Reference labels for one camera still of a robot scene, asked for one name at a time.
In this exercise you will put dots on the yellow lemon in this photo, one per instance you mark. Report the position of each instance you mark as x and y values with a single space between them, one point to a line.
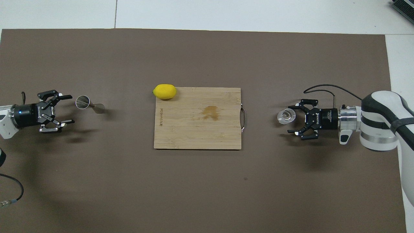
165 91

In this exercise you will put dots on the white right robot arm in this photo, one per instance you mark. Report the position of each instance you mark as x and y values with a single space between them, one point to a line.
378 123

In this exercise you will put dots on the brown table mat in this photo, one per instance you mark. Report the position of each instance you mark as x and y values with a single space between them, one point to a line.
129 194

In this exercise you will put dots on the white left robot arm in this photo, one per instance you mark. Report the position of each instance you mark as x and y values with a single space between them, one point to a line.
5 127

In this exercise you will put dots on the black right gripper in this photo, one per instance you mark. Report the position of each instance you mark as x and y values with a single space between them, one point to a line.
323 119

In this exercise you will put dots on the bamboo cutting board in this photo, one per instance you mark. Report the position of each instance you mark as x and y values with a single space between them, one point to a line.
194 132

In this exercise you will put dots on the steel double jigger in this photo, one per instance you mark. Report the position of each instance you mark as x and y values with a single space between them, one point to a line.
97 106

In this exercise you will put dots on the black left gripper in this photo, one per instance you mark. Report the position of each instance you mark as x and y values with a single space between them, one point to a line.
27 115

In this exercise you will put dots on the grey ribbed device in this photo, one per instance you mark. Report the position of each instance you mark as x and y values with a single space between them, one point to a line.
404 8

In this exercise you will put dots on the small clear glass cup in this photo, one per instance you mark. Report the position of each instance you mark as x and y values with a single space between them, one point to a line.
286 116

